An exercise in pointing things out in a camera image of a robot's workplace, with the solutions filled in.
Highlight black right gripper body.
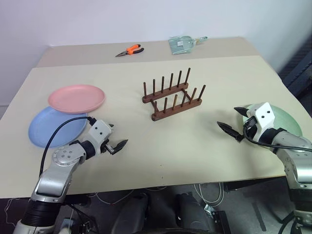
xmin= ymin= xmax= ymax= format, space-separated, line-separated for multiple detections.
xmin=242 ymin=116 xmax=259 ymax=142

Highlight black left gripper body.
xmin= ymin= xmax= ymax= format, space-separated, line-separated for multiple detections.
xmin=99 ymin=136 xmax=116 ymax=156

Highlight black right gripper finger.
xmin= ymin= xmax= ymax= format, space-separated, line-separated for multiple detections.
xmin=216 ymin=120 xmax=245 ymax=142
xmin=234 ymin=106 xmax=249 ymax=118

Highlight wooden dish rack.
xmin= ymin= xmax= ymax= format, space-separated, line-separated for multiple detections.
xmin=142 ymin=67 xmax=207 ymax=122

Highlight green plastic plate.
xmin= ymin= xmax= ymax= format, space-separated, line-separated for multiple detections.
xmin=238 ymin=103 xmax=303 ymax=152

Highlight pink plastic plate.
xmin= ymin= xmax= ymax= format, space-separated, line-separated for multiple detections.
xmin=47 ymin=84 xmax=107 ymax=115

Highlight blue plastic plate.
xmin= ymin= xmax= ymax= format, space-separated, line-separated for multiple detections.
xmin=28 ymin=105 xmax=88 ymax=149

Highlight dark rounded shape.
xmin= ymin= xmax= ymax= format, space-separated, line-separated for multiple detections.
xmin=110 ymin=192 xmax=150 ymax=234
xmin=175 ymin=192 xmax=212 ymax=234

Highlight green dustpan with brush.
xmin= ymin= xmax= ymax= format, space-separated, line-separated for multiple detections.
xmin=168 ymin=35 xmax=195 ymax=55

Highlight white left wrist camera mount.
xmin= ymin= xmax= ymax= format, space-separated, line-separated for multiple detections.
xmin=87 ymin=119 xmax=115 ymax=156

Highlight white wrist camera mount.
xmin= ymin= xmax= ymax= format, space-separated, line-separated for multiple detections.
xmin=245 ymin=102 xmax=276 ymax=134
xmin=87 ymin=119 xmax=115 ymax=156

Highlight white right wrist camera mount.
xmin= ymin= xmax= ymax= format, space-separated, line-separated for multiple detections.
xmin=245 ymin=102 xmax=276 ymax=134

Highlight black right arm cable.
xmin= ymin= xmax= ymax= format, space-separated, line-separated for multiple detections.
xmin=242 ymin=123 xmax=312 ymax=152

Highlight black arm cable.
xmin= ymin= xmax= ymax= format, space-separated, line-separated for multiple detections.
xmin=242 ymin=123 xmax=312 ymax=152
xmin=39 ymin=116 xmax=97 ymax=177

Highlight thin white wire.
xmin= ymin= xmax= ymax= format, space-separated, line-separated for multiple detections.
xmin=94 ymin=186 xmax=169 ymax=206

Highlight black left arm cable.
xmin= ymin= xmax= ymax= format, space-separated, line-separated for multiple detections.
xmin=39 ymin=116 xmax=97 ymax=177

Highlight black table frame bar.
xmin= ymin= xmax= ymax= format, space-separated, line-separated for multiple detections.
xmin=223 ymin=175 xmax=290 ymax=193

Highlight white cable bundle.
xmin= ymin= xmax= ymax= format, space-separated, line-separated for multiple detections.
xmin=194 ymin=181 xmax=225 ymax=203

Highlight orange handled pliers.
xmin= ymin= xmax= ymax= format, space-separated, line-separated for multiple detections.
xmin=115 ymin=43 xmax=145 ymax=58

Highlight silver metal bracket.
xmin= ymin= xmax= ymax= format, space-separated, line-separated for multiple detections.
xmin=204 ymin=204 xmax=220 ymax=221

